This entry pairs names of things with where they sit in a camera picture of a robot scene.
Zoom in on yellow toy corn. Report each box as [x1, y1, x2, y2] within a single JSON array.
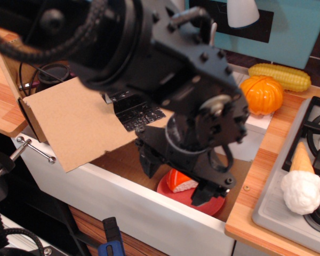
[[248, 63, 311, 92]]

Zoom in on white toy sink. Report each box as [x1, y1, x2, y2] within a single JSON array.
[[22, 115, 271, 255]]

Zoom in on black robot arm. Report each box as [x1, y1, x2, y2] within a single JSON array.
[[0, 1, 249, 206]]

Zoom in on grey toy faucet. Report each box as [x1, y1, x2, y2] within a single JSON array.
[[172, 0, 218, 46]]

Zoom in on blue black clamp handle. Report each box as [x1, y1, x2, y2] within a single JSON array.
[[98, 217, 126, 256]]

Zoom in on cardboard sheet in sink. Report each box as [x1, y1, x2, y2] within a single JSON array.
[[92, 143, 252, 222]]

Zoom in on salmon sushi toy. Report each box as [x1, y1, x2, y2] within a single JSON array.
[[166, 169, 198, 193]]

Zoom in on red round plate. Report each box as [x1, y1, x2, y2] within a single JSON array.
[[156, 175, 227, 217]]

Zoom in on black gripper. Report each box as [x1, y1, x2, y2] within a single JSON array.
[[103, 90, 236, 206]]

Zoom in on grey toy stove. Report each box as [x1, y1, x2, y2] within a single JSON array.
[[253, 97, 320, 253]]

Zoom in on toy ice cream cone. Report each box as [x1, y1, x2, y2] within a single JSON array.
[[281, 142, 320, 215]]

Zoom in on metal clamp screw handle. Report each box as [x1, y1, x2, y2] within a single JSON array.
[[11, 136, 57, 164]]

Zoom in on brown cardboard box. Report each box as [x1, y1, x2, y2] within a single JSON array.
[[0, 37, 174, 173]]

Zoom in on black cables in box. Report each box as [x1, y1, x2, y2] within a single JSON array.
[[18, 62, 71, 97]]

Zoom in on orange toy pumpkin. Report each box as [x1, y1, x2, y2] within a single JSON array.
[[240, 75, 283, 115]]

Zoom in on white lamp shade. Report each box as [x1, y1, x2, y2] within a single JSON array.
[[227, 0, 260, 28]]

